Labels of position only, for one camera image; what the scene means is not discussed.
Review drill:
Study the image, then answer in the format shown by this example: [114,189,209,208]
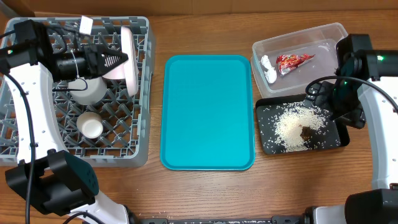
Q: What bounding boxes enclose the pink bowl with rice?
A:
[102,63,125,80]

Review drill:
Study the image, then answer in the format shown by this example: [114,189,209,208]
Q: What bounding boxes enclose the white round plate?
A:
[121,27,139,96]

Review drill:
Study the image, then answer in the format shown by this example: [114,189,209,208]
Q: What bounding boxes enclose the grey bowl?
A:
[68,77,108,105]

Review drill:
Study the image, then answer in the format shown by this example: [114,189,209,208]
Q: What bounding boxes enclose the white paper cup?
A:
[76,112,103,139]

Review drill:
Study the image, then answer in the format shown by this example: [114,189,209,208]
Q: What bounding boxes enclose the red snack wrapper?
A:
[276,54,315,76]

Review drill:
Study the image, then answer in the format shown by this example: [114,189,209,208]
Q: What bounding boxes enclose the white tissue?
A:
[261,55,277,84]

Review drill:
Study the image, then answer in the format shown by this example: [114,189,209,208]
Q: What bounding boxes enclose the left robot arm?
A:
[1,19,137,223]

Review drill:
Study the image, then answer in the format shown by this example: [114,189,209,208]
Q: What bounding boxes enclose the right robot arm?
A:
[302,50,397,223]

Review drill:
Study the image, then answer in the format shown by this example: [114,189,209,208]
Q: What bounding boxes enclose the grey dishwasher rack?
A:
[0,16,156,167]

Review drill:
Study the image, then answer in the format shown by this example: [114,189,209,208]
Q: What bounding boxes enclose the spilled white rice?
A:
[259,101,341,153]

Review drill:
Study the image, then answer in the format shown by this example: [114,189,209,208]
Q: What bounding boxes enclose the black plastic tray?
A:
[255,91,351,156]

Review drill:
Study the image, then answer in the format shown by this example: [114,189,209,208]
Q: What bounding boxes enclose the clear plastic bin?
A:
[251,23,348,98]

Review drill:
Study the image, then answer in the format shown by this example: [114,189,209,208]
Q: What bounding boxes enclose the teal plastic tray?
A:
[160,55,255,171]

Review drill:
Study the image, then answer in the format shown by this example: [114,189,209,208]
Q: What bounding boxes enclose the black rail at bottom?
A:
[129,212,313,224]

